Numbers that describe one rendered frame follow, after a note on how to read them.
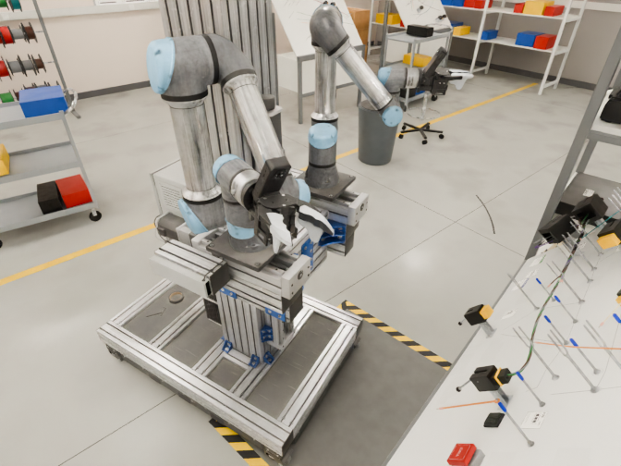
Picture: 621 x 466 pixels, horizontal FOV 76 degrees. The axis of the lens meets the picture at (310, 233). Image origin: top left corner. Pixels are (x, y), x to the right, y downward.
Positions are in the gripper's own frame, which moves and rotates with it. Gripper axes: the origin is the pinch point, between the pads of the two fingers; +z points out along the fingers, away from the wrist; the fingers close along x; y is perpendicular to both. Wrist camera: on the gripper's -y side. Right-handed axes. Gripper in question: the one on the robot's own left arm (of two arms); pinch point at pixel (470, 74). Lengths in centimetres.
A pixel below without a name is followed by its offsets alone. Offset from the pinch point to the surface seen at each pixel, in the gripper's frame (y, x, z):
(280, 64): 142, -382, -136
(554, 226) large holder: 34, 49, 28
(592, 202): 24, 46, 38
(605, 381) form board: 14, 117, 6
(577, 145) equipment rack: 16.6, 22.2, 38.4
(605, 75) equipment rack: -7.9, 18.7, 38.1
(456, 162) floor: 192, -234, 84
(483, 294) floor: 162, -22, 57
